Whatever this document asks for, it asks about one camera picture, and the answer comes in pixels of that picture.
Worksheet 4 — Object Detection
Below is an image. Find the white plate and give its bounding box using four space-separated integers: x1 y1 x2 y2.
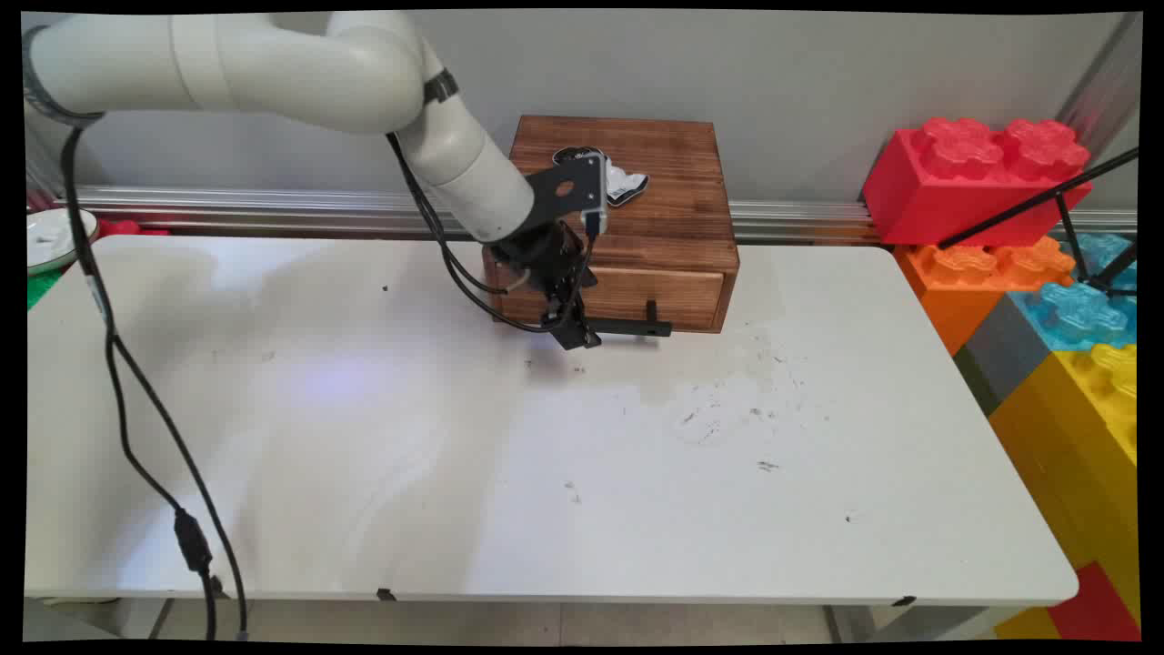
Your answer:
27 207 100 276

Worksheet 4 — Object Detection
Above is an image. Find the black tripod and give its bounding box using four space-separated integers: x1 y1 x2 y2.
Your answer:
937 146 1139 297

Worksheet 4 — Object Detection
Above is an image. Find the aluminium corner post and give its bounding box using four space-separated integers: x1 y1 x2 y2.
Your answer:
1058 13 1143 157

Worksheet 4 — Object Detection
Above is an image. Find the big grey toy brick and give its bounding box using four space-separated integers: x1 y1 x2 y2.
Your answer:
952 295 1056 416

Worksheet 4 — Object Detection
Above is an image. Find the big orange toy brick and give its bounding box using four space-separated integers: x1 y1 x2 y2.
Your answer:
893 235 1078 357

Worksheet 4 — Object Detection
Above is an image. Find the big yellow toy brick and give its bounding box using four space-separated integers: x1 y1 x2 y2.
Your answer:
988 343 1139 625

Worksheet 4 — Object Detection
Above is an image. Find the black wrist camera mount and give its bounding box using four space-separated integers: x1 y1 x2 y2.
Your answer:
522 152 609 240

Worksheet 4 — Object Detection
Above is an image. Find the big red toy brick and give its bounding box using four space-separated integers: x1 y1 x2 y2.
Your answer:
861 116 1093 247

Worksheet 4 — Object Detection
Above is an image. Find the big blue toy brick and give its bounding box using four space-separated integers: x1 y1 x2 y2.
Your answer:
1008 232 1139 352

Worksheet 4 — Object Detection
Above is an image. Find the black white snack packet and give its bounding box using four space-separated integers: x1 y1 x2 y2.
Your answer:
552 146 650 208

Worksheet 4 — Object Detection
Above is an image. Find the wooden drawer with black handle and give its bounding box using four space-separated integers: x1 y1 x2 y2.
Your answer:
496 264 727 340

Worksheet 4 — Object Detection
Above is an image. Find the aluminium wall rail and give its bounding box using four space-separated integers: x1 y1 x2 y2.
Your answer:
55 186 1139 246

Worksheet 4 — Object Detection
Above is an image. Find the black cable with inline connector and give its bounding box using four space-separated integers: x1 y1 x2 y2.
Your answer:
58 127 219 640

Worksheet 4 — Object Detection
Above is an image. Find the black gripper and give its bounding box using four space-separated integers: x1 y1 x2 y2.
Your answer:
491 221 603 351

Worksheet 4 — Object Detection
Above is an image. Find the plain black cable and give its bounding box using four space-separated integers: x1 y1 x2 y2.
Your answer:
58 127 249 640

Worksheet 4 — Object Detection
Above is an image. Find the brown wooden drawer cabinet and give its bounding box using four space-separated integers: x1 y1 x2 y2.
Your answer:
482 115 740 335

